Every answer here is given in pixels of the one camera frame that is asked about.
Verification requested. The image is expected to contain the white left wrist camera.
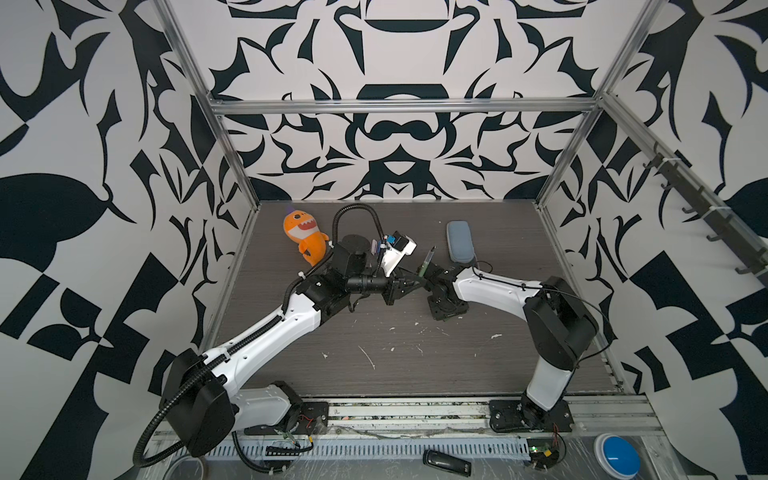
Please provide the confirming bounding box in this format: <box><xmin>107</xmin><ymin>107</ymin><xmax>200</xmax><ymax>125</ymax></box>
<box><xmin>379</xmin><ymin>231</ymin><xmax>417</xmax><ymax>278</ymax></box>

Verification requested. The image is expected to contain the orange shark plush toy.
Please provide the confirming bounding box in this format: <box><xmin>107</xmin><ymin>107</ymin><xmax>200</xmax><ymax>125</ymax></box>
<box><xmin>283</xmin><ymin>210</ymin><xmax>330</xmax><ymax>267</ymax></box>

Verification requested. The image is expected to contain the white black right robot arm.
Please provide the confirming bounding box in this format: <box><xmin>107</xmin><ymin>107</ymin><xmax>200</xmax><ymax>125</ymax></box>
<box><xmin>424</xmin><ymin>265</ymin><xmax>599</xmax><ymax>433</ymax></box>

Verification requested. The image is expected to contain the grey slotted cable duct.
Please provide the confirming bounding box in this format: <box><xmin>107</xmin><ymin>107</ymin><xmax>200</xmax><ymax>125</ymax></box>
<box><xmin>203</xmin><ymin>436</ymin><xmax>529</xmax><ymax>462</ymax></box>

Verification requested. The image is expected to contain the thin dark green pen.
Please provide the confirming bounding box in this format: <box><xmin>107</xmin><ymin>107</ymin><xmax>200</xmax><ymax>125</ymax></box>
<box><xmin>418</xmin><ymin>246</ymin><xmax>436</xmax><ymax>277</ymax></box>

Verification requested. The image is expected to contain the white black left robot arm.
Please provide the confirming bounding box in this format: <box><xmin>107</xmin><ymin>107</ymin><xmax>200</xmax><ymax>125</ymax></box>
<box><xmin>132</xmin><ymin>203</ymin><xmax>424</xmax><ymax>468</ymax></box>

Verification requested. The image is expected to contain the black remote device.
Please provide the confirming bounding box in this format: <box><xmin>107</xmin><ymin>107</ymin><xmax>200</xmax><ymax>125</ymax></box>
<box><xmin>422</xmin><ymin>449</ymin><xmax>472</xmax><ymax>478</ymax></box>

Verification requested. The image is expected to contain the light blue pencil case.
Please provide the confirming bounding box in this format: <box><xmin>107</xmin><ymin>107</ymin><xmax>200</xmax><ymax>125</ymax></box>
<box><xmin>446</xmin><ymin>221</ymin><xmax>476</xmax><ymax>264</ymax></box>

